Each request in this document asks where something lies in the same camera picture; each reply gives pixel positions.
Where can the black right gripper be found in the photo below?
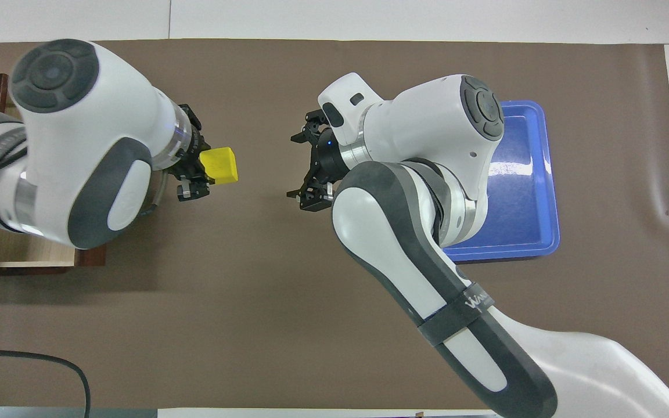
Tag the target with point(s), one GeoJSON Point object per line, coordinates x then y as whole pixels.
{"type": "Point", "coordinates": [326, 159]}

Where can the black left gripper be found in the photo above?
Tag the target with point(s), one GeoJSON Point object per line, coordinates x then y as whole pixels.
{"type": "Point", "coordinates": [192, 159]}

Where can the yellow block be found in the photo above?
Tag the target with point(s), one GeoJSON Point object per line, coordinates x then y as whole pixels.
{"type": "Point", "coordinates": [221, 165]}

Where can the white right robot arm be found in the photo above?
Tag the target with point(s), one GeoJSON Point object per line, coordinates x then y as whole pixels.
{"type": "Point", "coordinates": [416, 145]}

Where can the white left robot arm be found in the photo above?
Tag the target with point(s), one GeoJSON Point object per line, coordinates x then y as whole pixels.
{"type": "Point", "coordinates": [79, 133]}

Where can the brown table mat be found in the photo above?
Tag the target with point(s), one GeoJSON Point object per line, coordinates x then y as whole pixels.
{"type": "Point", "coordinates": [253, 290]}

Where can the blue plastic tray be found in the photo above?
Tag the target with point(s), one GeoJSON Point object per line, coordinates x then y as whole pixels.
{"type": "Point", "coordinates": [526, 191]}

